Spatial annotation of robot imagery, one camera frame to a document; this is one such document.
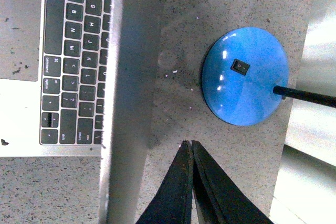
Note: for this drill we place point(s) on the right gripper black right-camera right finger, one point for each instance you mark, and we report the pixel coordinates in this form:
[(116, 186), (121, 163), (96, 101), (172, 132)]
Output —
[(217, 197)]

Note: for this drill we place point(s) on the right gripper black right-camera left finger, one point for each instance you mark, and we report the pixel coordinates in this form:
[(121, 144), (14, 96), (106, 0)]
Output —
[(173, 200)]

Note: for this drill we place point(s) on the white curtain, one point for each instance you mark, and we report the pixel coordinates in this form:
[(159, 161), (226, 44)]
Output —
[(305, 186)]

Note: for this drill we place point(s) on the silver laptop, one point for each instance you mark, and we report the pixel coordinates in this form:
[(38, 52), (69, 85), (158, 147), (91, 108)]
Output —
[(77, 79)]

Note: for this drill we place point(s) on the blue desk lamp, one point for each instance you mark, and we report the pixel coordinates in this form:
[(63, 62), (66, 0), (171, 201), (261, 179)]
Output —
[(245, 76)]

